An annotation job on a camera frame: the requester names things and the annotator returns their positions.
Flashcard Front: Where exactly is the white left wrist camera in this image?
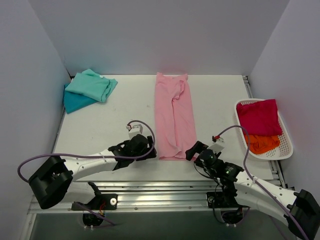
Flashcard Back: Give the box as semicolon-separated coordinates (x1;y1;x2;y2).
126;124;143;139

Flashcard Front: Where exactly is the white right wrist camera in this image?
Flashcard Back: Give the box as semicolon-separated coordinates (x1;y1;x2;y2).
208;136;225;154

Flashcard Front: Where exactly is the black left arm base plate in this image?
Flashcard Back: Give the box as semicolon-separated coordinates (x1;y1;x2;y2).
71;193;118;211

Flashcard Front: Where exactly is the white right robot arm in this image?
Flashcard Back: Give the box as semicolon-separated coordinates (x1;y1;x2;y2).
185;141;320;240

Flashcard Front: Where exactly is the pink t-shirt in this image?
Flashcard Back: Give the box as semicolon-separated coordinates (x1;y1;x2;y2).
154;72;197;160

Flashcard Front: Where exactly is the magenta t-shirt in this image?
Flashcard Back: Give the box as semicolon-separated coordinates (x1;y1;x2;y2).
236;99;283;137

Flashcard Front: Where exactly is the mint green folded t-shirt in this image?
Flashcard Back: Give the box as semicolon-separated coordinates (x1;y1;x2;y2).
65;69;118;103

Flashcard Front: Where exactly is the teal blue folded t-shirt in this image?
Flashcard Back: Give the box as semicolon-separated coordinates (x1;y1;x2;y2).
63;90;98;114

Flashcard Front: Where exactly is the white plastic basket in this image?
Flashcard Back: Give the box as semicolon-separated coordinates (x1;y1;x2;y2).
234;98;294;161

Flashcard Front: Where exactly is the orange t-shirt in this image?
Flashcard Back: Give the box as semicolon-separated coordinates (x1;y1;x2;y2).
244;135;281;155

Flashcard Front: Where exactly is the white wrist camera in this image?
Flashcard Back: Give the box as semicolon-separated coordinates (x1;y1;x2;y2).
126;124;143;139
208;136;225;154

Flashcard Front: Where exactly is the aluminium rail frame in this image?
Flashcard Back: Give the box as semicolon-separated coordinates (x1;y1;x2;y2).
19;74;306;240

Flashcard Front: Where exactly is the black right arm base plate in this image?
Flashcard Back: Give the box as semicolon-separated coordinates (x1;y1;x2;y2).
206;191;249;209

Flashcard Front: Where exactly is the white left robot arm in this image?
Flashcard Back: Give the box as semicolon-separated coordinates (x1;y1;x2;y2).
28;134;157;211

